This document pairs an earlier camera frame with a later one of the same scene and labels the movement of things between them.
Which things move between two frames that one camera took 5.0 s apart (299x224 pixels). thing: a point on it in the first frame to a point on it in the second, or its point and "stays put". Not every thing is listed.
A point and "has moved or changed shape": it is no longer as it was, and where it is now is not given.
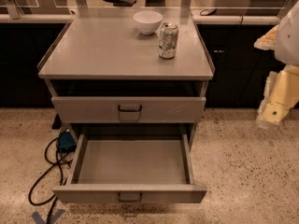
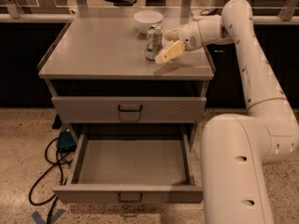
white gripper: x=288 y=37 to x=189 y=35
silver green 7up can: x=167 y=41 has moved or changed shape
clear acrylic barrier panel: x=122 y=2 stays put
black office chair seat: x=119 y=0 stays put
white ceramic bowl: x=148 y=21 stays put
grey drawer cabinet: x=134 y=114 stays put
